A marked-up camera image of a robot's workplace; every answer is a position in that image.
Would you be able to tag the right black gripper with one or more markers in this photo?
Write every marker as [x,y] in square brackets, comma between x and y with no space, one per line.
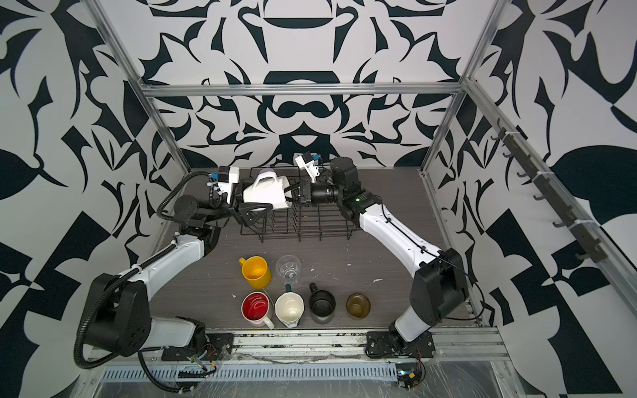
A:
[312,191]

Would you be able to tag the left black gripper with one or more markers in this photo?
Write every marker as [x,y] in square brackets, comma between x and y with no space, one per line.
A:
[245,214]

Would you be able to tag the white ceramic mug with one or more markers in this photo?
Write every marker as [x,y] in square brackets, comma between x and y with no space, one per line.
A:
[269,190]

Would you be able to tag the black wire dish rack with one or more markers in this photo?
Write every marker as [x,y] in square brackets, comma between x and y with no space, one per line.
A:
[302,221]

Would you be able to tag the yellow mug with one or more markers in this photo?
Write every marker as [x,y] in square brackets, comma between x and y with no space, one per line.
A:
[256,272]

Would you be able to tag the clear glass cup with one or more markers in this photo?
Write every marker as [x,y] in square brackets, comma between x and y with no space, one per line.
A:
[288,268]

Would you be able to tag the lavender plastic cup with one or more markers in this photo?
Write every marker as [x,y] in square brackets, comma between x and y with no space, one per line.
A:
[267,173]

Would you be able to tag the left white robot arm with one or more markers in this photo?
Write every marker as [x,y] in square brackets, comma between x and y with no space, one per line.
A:
[116,319]

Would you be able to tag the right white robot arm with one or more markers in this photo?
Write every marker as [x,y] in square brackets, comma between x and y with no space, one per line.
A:
[439,285]

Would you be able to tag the red and white mug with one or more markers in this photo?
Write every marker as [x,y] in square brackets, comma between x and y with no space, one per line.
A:
[256,309]

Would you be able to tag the black mug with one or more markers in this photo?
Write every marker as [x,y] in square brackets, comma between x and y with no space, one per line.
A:
[322,305]

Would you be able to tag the olive green glass cup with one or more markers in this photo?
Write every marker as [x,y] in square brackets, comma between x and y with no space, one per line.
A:
[358,306]

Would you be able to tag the small green circuit board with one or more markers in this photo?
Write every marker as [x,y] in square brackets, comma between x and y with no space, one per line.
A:
[410,375]

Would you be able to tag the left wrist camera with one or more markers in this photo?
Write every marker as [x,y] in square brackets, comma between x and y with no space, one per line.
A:
[221,185]

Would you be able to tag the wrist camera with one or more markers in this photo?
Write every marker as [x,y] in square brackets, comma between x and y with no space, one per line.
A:
[221,185]
[310,163]

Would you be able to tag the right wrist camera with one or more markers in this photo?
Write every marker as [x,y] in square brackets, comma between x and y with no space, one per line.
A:
[310,163]

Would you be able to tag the cream mug green handle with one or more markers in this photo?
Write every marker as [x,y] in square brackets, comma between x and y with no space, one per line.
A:
[289,307]

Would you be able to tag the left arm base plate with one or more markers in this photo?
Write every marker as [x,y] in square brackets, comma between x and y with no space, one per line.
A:
[212,347]

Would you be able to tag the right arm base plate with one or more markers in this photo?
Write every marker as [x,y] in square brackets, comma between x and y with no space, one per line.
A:
[390,345]

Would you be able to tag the aluminium frame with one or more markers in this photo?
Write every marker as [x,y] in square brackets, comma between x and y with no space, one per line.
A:
[618,270]

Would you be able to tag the white slotted cable duct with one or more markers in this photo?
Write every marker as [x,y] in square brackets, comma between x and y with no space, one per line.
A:
[280,372]

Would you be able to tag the wall hook rail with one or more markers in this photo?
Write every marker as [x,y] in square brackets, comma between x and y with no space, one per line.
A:
[551,190]

